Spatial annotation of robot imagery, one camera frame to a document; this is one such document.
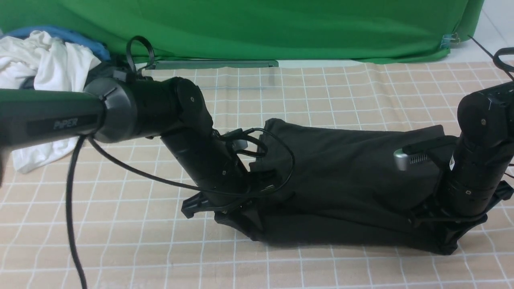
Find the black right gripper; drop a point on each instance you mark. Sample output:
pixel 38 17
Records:
pixel 468 186

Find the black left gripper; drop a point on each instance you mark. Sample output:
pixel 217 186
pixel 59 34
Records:
pixel 224 182

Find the dark gray long-sleeved shirt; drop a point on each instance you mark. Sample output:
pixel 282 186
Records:
pixel 346 189

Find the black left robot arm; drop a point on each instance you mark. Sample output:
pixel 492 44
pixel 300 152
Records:
pixel 113 111

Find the dark teal crumpled shirt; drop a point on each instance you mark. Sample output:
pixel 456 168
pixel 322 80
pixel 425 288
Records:
pixel 106 69

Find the blue crumpled shirt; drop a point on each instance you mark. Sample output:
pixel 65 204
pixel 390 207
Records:
pixel 98 48

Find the white crumpled shirt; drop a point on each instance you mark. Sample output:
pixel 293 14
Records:
pixel 56 65

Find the beige grid tablecloth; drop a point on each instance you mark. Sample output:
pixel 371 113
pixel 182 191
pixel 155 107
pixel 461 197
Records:
pixel 131 234

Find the blue binder clip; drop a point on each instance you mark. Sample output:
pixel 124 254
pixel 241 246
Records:
pixel 448 40

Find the green backdrop cloth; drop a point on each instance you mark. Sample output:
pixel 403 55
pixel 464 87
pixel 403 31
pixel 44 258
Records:
pixel 376 31

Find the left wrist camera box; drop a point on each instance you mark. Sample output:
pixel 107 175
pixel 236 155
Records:
pixel 239 140

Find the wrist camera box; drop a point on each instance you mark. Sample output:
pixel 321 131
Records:
pixel 417 154
pixel 239 140

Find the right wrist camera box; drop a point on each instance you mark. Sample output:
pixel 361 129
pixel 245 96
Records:
pixel 417 154

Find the gray metal rail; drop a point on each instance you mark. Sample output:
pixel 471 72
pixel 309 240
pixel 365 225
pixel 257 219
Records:
pixel 208 64

